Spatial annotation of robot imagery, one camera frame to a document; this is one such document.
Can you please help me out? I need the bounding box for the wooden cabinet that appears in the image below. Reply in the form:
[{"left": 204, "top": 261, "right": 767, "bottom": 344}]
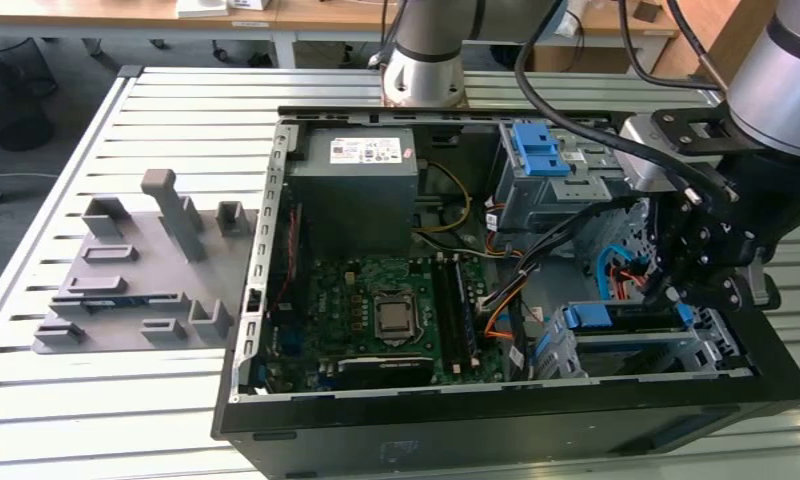
[{"left": 652, "top": 0, "right": 782, "bottom": 94}]

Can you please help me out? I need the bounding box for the grey metal drive cage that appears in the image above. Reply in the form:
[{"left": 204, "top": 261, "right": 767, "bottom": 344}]
[{"left": 492, "top": 119, "right": 648, "bottom": 234}]

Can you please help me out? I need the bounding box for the green motherboard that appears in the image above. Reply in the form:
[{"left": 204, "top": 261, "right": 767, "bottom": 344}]
[{"left": 265, "top": 252, "right": 508, "bottom": 394}]

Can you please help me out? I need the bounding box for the grey parts rack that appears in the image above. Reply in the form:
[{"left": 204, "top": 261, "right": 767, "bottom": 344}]
[{"left": 32, "top": 167, "right": 261, "bottom": 355}]

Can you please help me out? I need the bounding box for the orange wire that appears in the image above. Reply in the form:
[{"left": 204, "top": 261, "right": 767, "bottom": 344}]
[{"left": 483, "top": 282, "right": 526, "bottom": 341}]

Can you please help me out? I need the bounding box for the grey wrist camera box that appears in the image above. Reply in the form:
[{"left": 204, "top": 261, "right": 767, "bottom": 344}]
[{"left": 616, "top": 107, "right": 756, "bottom": 195}]

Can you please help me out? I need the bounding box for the CPU socket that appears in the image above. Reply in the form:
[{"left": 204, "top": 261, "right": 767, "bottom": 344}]
[{"left": 369, "top": 287, "right": 423, "bottom": 349}]

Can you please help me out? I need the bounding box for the red wire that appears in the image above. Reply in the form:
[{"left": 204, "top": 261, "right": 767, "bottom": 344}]
[{"left": 610, "top": 263, "right": 650, "bottom": 301}]

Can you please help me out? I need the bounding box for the wooden desk white frame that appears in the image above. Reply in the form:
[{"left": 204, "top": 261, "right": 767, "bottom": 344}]
[
  {"left": 272, "top": 0, "right": 682, "bottom": 76},
  {"left": 0, "top": 0, "right": 281, "bottom": 66}
]

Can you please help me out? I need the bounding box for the blue drive latch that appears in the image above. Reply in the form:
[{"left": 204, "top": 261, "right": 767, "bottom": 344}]
[{"left": 511, "top": 121, "right": 571, "bottom": 177}]

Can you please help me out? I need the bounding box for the thin black cable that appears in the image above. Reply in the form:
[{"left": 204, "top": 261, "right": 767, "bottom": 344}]
[{"left": 666, "top": 0, "right": 732, "bottom": 99}]

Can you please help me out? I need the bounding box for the black PC case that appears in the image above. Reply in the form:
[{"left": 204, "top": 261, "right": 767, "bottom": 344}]
[{"left": 211, "top": 104, "right": 800, "bottom": 480}]

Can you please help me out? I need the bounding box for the black RAM stick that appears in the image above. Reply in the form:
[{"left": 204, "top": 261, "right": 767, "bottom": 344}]
[{"left": 452, "top": 257, "right": 483, "bottom": 372}]

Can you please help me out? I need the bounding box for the silver CPU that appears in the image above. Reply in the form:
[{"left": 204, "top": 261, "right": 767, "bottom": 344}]
[{"left": 376, "top": 299, "right": 415, "bottom": 336}]

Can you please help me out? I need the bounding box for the black mesh bin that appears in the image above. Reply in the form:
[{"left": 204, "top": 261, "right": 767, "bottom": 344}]
[{"left": 0, "top": 37, "right": 60, "bottom": 152}]

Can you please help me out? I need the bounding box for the yellow wire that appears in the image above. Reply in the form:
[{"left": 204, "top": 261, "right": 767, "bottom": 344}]
[{"left": 412, "top": 159, "right": 475, "bottom": 234}]

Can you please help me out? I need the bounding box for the grey power supply unit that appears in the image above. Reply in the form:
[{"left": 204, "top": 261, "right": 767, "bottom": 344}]
[{"left": 285, "top": 127, "right": 420, "bottom": 259}]

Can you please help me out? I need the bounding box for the hard disk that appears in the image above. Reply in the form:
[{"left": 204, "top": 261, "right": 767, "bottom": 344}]
[{"left": 564, "top": 301, "right": 696, "bottom": 335}]

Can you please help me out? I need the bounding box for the grey metal disk bay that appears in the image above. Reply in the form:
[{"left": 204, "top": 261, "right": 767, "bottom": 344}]
[{"left": 532, "top": 299, "right": 739, "bottom": 381}]

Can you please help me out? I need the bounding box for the black camera cable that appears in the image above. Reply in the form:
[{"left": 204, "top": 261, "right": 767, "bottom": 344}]
[{"left": 512, "top": 0, "right": 703, "bottom": 201}]

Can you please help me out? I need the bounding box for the black graphics card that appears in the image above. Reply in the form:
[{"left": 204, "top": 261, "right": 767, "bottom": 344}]
[{"left": 332, "top": 352, "right": 436, "bottom": 391}]

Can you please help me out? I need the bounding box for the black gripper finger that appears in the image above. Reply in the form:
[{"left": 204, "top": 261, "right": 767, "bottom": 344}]
[
  {"left": 672, "top": 273, "right": 752, "bottom": 314},
  {"left": 643, "top": 197, "right": 675, "bottom": 307}
]

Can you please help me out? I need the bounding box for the blue wire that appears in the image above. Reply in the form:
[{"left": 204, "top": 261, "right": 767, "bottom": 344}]
[{"left": 592, "top": 239, "right": 646, "bottom": 301}]

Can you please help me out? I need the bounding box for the black RAM slot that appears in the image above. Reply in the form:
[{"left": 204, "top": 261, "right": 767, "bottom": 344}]
[{"left": 436, "top": 254, "right": 460, "bottom": 374}]

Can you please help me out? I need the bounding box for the black cable bundle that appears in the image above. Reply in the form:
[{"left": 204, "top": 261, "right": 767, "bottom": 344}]
[{"left": 479, "top": 197, "right": 642, "bottom": 321}]

